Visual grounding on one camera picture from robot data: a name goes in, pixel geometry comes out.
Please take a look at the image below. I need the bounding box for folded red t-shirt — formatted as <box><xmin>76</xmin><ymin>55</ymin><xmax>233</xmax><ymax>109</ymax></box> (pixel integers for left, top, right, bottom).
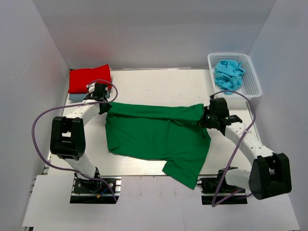
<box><xmin>68</xmin><ymin>64</ymin><xmax>111</xmax><ymax>94</ymax></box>

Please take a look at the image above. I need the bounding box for white perforated plastic basket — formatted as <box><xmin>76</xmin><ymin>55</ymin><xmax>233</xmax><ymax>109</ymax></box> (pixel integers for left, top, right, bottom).
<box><xmin>207</xmin><ymin>52</ymin><xmax>262</xmax><ymax>102</ymax></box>

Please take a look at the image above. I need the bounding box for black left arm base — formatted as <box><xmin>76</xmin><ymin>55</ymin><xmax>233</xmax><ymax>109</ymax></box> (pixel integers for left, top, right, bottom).
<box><xmin>70</xmin><ymin>177</ymin><xmax>121</xmax><ymax>205</ymax></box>

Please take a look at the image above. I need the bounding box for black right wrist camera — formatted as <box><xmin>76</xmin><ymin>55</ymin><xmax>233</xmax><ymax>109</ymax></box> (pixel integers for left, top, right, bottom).
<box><xmin>209</xmin><ymin>96</ymin><xmax>243</xmax><ymax>123</ymax></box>

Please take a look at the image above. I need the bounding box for folded light blue t-shirt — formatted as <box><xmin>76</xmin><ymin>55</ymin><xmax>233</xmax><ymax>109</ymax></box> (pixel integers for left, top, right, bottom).
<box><xmin>69</xmin><ymin>91</ymin><xmax>110</xmax><ymax>103</ymax></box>

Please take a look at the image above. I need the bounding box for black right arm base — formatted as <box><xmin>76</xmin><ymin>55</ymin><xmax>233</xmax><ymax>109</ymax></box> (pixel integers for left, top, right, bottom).
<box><xmin>196</xmin><ymin>177</ymin><xmax>248</xmax><ymax>205</ymax></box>

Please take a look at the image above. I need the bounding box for crumpled cyan t-shirt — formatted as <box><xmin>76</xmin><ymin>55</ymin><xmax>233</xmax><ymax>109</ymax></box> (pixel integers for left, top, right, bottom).
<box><xmin>214</xmin><ymin>60</ymin><xmax>246</xmax><ymax>95</ymax></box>

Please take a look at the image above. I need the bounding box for green t-shirt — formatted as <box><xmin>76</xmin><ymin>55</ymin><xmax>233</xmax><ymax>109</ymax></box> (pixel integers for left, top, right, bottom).
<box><xmin>105</xmin><ymin>103</ymin><xmax>211</xmax><ymax>190</ymax></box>

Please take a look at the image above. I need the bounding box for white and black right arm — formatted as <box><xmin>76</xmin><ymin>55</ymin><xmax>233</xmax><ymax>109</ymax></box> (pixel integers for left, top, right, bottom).
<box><xmin>200</xmin><ymin>108</ymin><xmax>292</xmax><ymax>200</ymax></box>

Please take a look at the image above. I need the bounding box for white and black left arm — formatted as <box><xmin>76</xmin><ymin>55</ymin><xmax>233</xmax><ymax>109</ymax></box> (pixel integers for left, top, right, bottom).
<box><xmin>50</xmin><ymin>102</ymin><xmax>112</xmax><ymax>192</ymax></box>

